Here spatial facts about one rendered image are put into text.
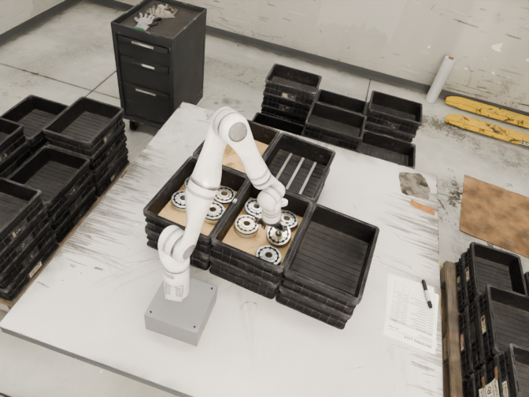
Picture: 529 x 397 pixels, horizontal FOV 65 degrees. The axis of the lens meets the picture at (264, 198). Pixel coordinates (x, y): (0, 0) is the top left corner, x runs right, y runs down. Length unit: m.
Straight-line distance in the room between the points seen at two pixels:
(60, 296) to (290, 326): 0.89
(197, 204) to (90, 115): 1.80
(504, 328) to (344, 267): 1.08
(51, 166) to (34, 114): 0.56
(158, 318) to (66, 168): 1.44
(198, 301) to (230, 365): 0.25
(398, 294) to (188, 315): 0.91
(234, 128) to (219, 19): 3.98
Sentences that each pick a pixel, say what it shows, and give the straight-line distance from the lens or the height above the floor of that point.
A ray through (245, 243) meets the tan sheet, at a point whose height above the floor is 0.83.
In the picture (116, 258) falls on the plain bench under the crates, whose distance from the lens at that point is 1.85.
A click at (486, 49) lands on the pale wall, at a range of 4.90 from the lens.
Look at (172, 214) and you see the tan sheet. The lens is 1.81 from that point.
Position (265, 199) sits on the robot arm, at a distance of 1.38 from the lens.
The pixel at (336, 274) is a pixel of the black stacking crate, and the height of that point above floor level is 0.83.
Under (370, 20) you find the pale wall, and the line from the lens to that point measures 4.74.
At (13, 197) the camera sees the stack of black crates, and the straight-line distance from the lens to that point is 2.50.
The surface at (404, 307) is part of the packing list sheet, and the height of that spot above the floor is 0.70.
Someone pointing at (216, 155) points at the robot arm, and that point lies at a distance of 1.26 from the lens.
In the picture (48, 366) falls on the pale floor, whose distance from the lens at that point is 2.46.
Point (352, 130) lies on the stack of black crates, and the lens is 3.11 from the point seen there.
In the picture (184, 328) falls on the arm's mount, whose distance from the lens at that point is 1.54.
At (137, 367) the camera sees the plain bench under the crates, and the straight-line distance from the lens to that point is 1.61.
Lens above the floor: 2.18
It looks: 45 degrees down
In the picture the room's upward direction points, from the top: 12 degrees clockwise
